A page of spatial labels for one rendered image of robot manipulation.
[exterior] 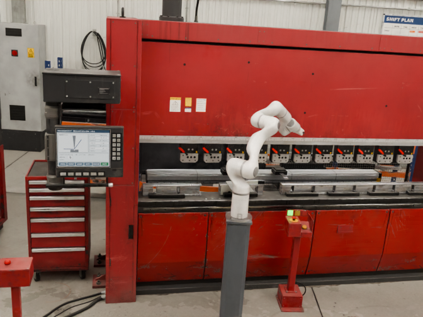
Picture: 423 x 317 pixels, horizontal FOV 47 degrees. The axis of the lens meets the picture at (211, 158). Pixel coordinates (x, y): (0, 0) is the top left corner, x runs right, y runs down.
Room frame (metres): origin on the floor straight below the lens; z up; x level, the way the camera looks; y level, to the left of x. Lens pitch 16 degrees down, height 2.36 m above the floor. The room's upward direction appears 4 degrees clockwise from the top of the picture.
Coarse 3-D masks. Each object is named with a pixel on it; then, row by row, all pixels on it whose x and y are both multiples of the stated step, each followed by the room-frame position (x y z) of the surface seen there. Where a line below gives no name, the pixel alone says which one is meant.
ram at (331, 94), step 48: (144, 48) 3.79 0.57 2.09; (192, 48) 3.87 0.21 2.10; (240, 48) 3.95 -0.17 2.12; (288, 48) 4.11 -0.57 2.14; (144, 96) 3.79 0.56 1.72; (192, 96) 3.87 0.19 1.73; (240, 96) 3.96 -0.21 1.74; (288, 96) 4.05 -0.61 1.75; (336, 96) 4.14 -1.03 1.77; (384, 96) 4.23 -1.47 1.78; (288, 144) 4.06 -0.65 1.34; (336, 144) 4.15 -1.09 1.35; (384, 144) 4.25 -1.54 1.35
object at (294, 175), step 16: (160, 176) 4.10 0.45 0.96; (176, 176) 4.13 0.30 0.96; (192, 176) 4.16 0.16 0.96; (208, 176) 4.19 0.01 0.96; (224, 176) 4.22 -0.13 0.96; (256, 176) 4.29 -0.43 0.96; (272, 176) 4.32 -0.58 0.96; (288, 176) 4.36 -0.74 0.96; (304, 176) 4.39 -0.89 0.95; (320, 176) 4.42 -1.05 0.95; (336, 176) 4.46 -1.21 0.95; (352, 176) 4.50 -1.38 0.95; (368, 176) 4.53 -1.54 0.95
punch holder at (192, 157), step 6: (180, 144) 3.88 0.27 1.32; (186, 144) 3.86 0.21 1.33; (192, 144) 3.87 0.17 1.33; (198, 144) 3.89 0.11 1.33; (180, 150) 3.86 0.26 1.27; (186, 150) 3.87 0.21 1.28; (192, 150) 3.88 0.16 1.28; (180, 156) 3.85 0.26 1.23; (186, 156) 3.86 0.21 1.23; (192, 156) 3.87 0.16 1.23; (192, 162) 3.87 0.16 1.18
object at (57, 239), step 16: (32, 176) 3.76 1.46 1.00; (32, 192) 3.76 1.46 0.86; (48, 192) 3.78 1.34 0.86; (64, 192) 3.81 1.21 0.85; (80, 192) 3.84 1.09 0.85; (32, 208) 3.74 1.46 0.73; (48, 208) 3.76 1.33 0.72; (64, 208) 3.79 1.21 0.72; (80, 208) 3.82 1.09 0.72; (32, 224) 3.75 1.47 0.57; (48, 224) 3.78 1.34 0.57; (64, 224) 3.81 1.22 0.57; (80, 224) 3.84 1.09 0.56; (32, 240) 3.75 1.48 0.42; (48, 240) 3.78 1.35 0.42; (64, 240) 3.81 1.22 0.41; (80, 240) 3.84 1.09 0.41; (32, 256) 3.75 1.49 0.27; (48, 256) 3.78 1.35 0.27; (64, 256) 3.81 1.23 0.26; (80, 256) 3.84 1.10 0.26; (80, 272) 3.88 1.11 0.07
